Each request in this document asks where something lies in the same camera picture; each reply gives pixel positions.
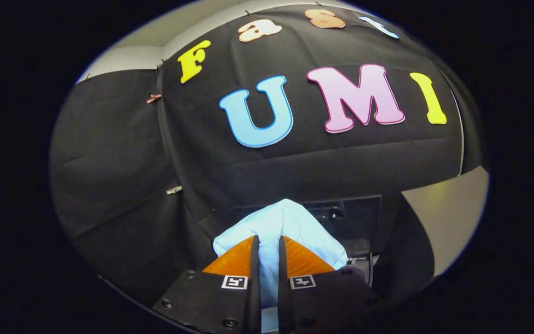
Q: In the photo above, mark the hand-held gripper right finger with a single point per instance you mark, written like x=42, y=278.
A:
x=284, y=287

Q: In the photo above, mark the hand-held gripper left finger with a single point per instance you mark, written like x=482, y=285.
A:
x=254, y=287

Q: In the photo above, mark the light blue shirt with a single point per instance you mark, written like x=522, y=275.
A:
x=285, y=222

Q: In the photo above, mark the dark washing machine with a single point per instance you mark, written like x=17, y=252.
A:
x=364, y=246

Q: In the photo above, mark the silver clip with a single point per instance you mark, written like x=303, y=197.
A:
x=174, y=189

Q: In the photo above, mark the black backdrop cloth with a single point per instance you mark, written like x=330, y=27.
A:
x=155, y=162

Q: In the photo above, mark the copper clip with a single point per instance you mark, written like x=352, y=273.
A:
x=154, y=98

